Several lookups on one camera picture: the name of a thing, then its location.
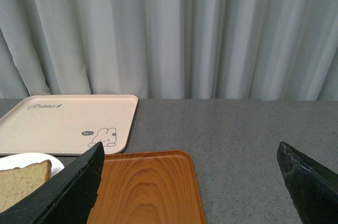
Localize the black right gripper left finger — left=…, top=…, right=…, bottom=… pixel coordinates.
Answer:
left=1, top=142, right=105, bottom=223

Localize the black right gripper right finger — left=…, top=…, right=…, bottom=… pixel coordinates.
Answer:
left=277, top=142, right=337, bottom=223

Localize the bread slice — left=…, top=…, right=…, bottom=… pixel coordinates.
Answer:
left=1, top=160, right=52, bottom=212

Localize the white round plate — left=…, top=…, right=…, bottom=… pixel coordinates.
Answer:
left=1, top=153, right=64, bottom=177

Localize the beige rabbit tray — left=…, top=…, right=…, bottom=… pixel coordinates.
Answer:
left=1, top=95, right=138, bottom=156

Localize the brown wooden tray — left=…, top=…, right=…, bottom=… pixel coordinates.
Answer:
left=87, top=151, right=206, bottom=223

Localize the grey-white curtain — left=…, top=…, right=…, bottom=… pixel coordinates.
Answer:
left=1, top=0, right=337, bottom=100

